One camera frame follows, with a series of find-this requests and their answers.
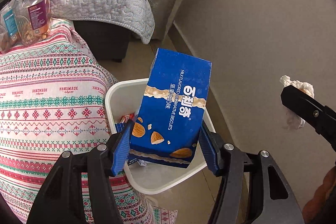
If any patterned tablecloth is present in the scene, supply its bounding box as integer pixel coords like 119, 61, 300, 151
0, 17, 178, 224

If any right hand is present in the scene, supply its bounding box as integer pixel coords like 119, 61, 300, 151
302, 166, 335, 223

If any dark blue tissue box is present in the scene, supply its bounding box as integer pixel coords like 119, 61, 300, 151
114, 122, 140, 164

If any right black-lid nut jar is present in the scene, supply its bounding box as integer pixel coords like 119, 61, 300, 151
13, 0, 51, 46

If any blue almond biscuit box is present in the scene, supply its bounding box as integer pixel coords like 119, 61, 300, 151
129, 48, 212, 168

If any small tissue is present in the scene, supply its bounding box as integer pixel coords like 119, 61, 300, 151
280, 75, 314, 131

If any left black-lid plastic jar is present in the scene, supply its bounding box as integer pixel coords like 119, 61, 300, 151
0, 0, 21, 53

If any red noodle wrapper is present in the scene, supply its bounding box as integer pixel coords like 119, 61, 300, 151
120, 113, 136, 123

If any white trash bin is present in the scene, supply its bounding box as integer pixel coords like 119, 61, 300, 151
105, 79, 207, 195

